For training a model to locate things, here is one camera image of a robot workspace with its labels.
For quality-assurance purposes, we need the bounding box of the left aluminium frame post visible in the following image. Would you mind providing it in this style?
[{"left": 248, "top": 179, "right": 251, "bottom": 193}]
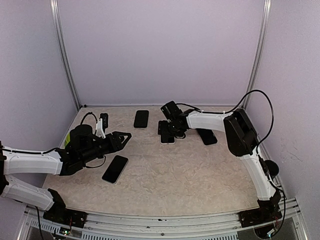
[{"left": 49, "top": 0, "right": 82, "bottom": 111}]

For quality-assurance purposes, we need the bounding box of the right aluminium frame post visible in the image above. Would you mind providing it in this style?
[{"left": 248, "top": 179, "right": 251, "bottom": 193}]
[{"left": 241, "top": 0, "right": 272, "bottom": 111}]

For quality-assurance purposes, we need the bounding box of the aluminium frame post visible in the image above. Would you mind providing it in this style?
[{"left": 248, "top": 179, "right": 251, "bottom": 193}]
[
  {"left": 49, "top": 0, "right": 82, "bottom": 111},
  {"left": 241, "top": 0, "right": 272, "bottom": 111}
]

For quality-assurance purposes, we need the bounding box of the green bowl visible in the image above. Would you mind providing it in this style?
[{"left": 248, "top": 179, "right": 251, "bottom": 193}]
[{"left": 64, "top": 133, "right": 71, "bottom": 148}]

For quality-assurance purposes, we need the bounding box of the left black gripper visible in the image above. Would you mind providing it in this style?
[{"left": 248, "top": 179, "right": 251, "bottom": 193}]
[{"left": 79, "top": 130, "right": 132, "bottom": 164}]

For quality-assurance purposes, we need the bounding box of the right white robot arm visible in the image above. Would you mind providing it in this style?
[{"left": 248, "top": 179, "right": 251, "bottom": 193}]
[{"left": 161, "top": 101, "right": 281, "bottom": 222}]

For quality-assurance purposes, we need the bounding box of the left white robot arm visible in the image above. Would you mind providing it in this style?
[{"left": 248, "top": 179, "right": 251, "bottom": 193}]
[{"left": 0, "top": 113, "right": 132, "bottom": 223}]

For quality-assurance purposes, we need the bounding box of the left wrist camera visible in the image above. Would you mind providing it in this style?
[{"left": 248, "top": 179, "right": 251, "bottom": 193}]
[{"left": 95, "top": 113, "right": 109, "bottom": 139}]

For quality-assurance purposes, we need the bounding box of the dark green mug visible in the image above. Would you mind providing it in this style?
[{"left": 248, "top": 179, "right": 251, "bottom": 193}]
[{"left": 264, "top": 159, "right": 280, "bottom": 180}]

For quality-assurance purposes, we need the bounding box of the purple phone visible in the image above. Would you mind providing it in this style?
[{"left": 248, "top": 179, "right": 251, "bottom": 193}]
[{"left": 160, "top": 134, "right": 175, "bottom": 144}]

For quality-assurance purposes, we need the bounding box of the black phone case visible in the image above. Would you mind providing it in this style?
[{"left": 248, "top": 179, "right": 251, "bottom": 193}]
[
  {"left": 196, "top": 128, "right": 218, "bottom": 146},
  {"left": 133, "top": 110, "right": 149, "bottom": 129}
]

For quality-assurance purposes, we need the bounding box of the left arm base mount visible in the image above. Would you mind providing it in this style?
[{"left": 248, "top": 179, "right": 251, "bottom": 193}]
[{"left": 43, "top": 188, "right": 88, "bottom": 229}]

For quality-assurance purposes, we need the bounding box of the pink phone case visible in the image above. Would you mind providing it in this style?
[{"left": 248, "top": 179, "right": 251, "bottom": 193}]
[{"left": 157, "top": 120, "right": 176, "bottom": 145}]

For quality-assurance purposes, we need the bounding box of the front aluminium rail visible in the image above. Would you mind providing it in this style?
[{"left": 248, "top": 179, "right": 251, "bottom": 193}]
[{"left": 16, "top": 198, "right": 310, "bottom": 240}]

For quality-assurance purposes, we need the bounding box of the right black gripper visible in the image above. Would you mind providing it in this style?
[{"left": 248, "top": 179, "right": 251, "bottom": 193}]
[{"left": 158, "top": 119, "right": 184, "bottom": 137}]

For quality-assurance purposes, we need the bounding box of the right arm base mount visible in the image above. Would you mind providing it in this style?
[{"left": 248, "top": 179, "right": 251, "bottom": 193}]
[{"left": 238, "top": 196, "right": 282, "bottom": 228}]

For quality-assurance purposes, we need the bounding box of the face-up phone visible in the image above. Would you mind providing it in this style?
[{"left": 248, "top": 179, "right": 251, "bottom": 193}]
[{"left": 102, "top": 155, "right": 129, "bottom": 184}]

